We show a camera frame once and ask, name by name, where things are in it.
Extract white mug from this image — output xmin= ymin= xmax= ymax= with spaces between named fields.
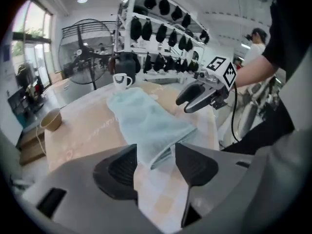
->
xmin=112 ymin=73 xmax=134 ymax=92

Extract white metal shelving rack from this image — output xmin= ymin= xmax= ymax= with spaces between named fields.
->
xmin=114 ymin=0 xmax=213 ymax=84

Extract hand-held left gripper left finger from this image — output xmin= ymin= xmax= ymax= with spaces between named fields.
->
xmin=23 ymin=144 xmax=161 ymax=234

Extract white power cable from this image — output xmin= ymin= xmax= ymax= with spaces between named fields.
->
xmin=36 ymin=124 xmax=47 ymax=156

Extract blue wall poster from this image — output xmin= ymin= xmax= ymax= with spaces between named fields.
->
xmin=1 ymin=44 xmax=12 ymax=63

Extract wooden step platform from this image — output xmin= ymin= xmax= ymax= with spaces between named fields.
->
xmin=19 ymin=130 xmax=47 ymax=166

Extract dark grey thermos jug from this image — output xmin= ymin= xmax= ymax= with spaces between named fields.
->
xmin=108 ymin=52 xmax=137 ymax=84

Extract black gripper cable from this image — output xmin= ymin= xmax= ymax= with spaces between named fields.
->
xmin=230 ymin=81 xmax=242 ymax=143

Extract person's black shirt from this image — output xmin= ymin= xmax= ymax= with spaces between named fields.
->
xmin=220 ymin=0 xmax=312 ymax=156

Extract clothes rack with garments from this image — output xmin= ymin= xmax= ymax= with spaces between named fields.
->
xmin=17 ymin=62 xmax=46 ymax=104

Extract person's right forearm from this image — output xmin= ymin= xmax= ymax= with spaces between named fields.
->
xmin=235 ymin=55 xmax=278 ymax=89

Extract large black floor fan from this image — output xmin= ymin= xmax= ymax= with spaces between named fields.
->
xmin=58 ymin=18 xmax=117 ymax=92

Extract light blue towel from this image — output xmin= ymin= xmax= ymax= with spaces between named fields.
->
xmin=106 ymin=86 xmax=198 ymax=171

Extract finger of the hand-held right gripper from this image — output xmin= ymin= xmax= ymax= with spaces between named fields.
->
xmin=184 ymin=90 xmax=215 ymax=114
xmin=175 ymin=83 xmax=207 ymax=106

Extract brown bowl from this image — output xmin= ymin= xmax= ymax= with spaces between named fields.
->
xmin=39 ymin=108 xmax=63 ymax=132

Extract black mezzanine railing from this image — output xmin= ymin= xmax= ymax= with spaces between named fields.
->
xmin=61 ymin=20 xmax=117 ymax=38

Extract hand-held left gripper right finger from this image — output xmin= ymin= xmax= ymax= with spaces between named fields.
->
xmin=175 ymin=142 xmax=255 ymax=229

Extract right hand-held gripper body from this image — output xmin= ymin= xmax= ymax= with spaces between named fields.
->
xmin=195 ymin=56 xmax=237 ymax=109

